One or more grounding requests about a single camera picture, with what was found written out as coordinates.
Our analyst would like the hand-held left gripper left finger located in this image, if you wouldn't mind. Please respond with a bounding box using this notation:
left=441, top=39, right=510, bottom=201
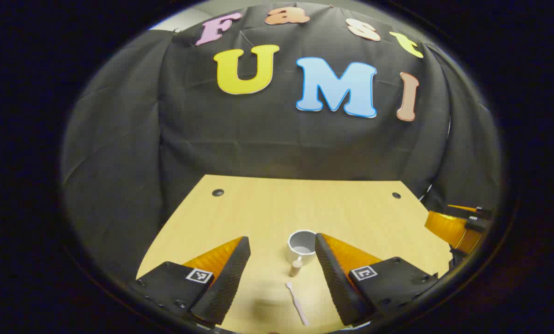
left=135, top=236, right=251, bottom=326

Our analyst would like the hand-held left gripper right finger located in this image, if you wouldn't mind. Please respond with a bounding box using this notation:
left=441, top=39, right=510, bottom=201
left=314, top=233, right=439, bottom=327

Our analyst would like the white cup with wooden handle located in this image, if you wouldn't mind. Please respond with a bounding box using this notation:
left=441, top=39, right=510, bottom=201
left=286, top=230, right=318, bottom=277

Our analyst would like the white toothbrush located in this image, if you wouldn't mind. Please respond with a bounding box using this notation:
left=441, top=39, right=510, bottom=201
left=286, top=282, right=311, bottom=327

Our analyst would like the light wooden desktop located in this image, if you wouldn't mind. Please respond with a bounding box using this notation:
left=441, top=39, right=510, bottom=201
left=135, top=174, right=452, bottom=334

